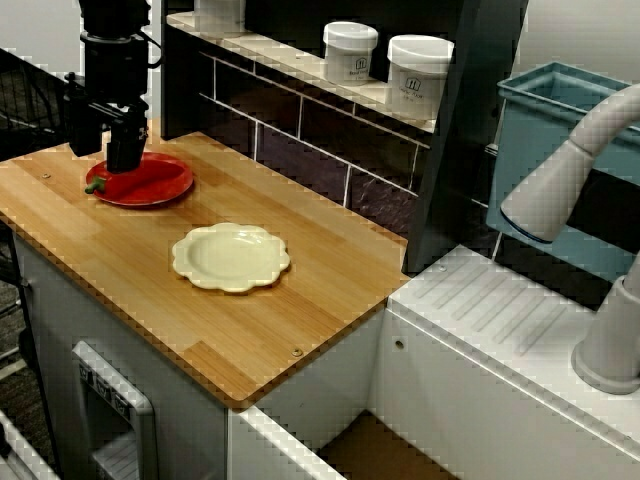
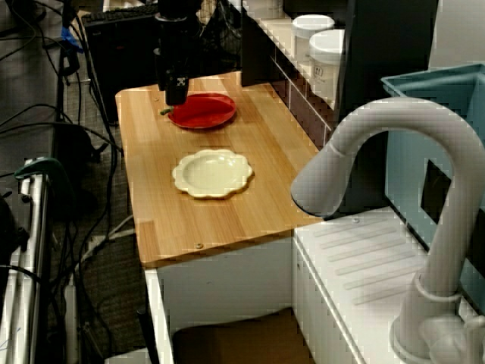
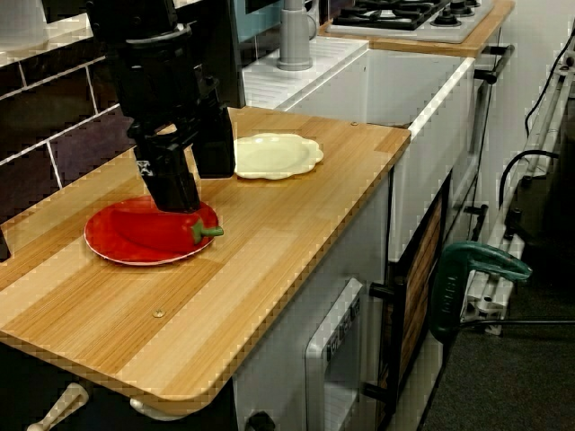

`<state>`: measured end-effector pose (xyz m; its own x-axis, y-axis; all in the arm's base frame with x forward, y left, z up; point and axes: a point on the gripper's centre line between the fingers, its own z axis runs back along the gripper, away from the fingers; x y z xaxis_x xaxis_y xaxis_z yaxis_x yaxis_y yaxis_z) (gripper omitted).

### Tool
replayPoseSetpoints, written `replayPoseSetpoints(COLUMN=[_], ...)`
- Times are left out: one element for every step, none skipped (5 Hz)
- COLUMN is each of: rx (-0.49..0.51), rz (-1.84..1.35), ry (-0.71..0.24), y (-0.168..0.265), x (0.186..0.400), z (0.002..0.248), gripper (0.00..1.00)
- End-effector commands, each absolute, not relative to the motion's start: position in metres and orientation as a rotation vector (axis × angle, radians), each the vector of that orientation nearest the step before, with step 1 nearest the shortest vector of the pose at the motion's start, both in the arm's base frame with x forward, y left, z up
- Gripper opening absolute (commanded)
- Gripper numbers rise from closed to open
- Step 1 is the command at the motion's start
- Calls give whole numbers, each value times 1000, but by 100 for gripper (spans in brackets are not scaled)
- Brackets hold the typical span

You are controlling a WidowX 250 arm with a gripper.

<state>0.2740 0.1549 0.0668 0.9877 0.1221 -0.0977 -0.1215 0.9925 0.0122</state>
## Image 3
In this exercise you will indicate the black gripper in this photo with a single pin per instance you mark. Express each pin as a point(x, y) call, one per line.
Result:
point(161, 85)

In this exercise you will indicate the red toy bell pepper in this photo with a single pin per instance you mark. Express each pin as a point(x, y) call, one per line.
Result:
point(153, 233)

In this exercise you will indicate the cream scalloped plate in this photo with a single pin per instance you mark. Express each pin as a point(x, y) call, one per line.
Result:
point(274, 157)

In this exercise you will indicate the red round plate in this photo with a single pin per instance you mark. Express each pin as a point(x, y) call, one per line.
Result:
point(99, 238)

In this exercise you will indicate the dark tile backsplash panel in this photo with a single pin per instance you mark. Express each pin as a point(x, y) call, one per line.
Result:
point(54, 130)

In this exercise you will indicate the grey toy faucet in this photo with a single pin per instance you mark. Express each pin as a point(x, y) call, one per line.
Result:
point(294, 40)

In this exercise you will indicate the white toy kitchen cabinet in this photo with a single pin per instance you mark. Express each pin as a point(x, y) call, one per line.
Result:
point(278, 314)

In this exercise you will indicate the cream hutch shelf board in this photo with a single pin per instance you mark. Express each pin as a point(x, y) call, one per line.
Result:
point(67, 36)

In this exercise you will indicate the plain white plastic jar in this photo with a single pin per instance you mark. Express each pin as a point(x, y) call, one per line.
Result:
point(22, 22)

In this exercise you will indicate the white toy sink with drainboard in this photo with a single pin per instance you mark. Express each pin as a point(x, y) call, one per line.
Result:
point(404, 90)

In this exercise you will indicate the white dispenser door panel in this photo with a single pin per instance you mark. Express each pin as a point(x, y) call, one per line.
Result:
point(337, 359)

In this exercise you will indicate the toy gas stove top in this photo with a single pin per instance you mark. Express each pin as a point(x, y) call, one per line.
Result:
point(404, 18)

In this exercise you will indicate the black round knob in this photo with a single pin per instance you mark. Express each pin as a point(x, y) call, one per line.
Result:
point(260, 422)

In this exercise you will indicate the cream wooden peg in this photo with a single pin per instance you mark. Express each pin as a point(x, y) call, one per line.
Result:
point(63, 404)

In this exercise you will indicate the green clamp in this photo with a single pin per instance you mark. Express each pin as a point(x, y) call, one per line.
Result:
point(453, 287)

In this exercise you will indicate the black equipment box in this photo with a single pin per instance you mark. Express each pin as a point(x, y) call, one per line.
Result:
point(548, 215)

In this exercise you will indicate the wood oven door black frame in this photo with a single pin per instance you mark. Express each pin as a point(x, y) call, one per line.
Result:
point(422, 278)

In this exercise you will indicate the aluminium frame rail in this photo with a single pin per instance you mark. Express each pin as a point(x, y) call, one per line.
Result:
point(498, 251)

